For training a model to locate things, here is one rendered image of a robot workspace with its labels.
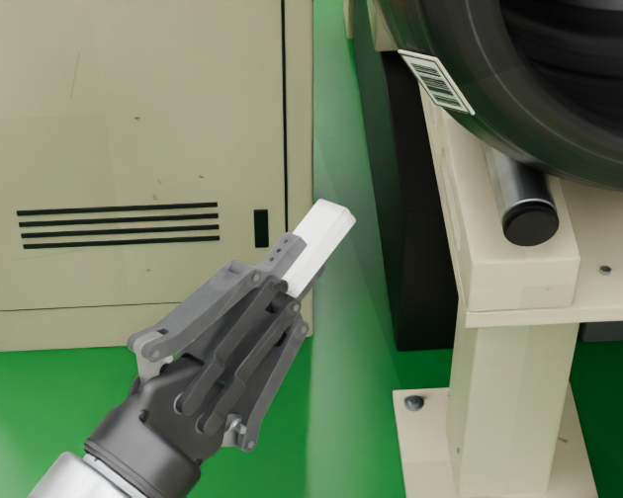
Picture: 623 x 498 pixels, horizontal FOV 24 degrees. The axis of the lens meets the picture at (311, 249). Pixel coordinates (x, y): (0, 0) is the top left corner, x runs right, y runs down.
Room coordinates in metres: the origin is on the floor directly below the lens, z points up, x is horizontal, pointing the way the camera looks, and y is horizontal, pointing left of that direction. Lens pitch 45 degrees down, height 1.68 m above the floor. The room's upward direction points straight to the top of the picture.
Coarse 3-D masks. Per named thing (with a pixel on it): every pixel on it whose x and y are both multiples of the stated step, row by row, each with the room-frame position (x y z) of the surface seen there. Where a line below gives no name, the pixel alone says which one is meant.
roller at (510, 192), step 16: (496, 160) 0.87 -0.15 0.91; (512, 160) 0.86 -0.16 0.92; (496, 176) 0.85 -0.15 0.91; (512, 176) 0.84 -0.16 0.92; (528, 176) 0.84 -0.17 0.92; (544, 176) 0.85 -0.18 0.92; (496, 192) 0.84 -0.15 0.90; (512, 192) 0.83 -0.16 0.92; (528, 192) 0.82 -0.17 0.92; (544, 192) 0.83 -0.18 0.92; (512, 208) 0.81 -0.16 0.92; (528, 208) 0.81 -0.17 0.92; (544, 208) 0.81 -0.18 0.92; (512, 224) 0.80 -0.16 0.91; (528, 224) 0.80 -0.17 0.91; (544, 224) 0.80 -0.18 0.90; (512, 240) 0.80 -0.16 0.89; (528, 240) 0.80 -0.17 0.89; (544, 240) 0.80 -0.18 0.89
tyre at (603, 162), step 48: (384, 0) 0.83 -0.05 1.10; (432, 0) 0.80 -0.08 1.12; (480, 0) 0.79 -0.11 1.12; (528, 0) 1.05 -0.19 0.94; (576, 0) 1.06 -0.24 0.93; (432, 48) 0.80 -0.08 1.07; (480, 48) 0.80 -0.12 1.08; (528, 48) 0.99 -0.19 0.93; (576, 48) 1.01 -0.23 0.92; (480, 96) 0.80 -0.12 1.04; (528, 96) 0.80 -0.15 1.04; (576, 96) 0.94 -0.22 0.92; (528, 144) 0.80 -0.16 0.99; (576, 144) 0.80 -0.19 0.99
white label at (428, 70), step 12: (408, 60) 0.82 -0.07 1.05; (420, 60) 0.81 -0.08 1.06; (432, 60) 0.80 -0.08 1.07; (420, 72) 0.82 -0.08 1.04; (432, 72) 0.81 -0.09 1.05; (444, 72) 0.80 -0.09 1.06; (420, 84) 0.83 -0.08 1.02; (432, 84) 0.82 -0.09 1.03; (444, 84) 0.81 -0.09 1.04; (432, 96) 0.83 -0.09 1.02; (444, 96) 0.81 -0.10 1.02; (456, 96) 0.80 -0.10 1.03; (456, 108) 0.81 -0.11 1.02; (468, 108) 0.80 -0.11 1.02
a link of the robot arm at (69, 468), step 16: (64, 464) 0.55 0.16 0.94; (80, 464) 0.54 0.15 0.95; (96, 464) 0.55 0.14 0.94; (48, 480) 0.54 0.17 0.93; (64, 480) 0.54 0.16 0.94; (80, 480) 0.53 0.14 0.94; (96, 480) 0.53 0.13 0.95; (112, 480) 0.54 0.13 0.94; (32, 496) 0.54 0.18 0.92; (48, 496) 0.53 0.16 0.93; (64, 496) 0.53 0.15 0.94; (80, 496) 0.52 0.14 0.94; (96, 496) 0.52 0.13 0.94; (112, 496) 0.52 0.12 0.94; (128, 496) 0.53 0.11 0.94; (144, 496) 0.54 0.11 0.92
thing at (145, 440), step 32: (160, 384) 0.59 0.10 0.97; (128, 416) 0.58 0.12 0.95; (160, 416) 0.58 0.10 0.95; (192, 416) 0.59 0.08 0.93; (96, 448) 0.56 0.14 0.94; (128, 448) 0.55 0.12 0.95; (160, 448) 0.56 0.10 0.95; (192, 448) 0.58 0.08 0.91; (128, 480) 0.54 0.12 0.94; (160, 480) 0.54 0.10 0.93; (192, 480) 0.55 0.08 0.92
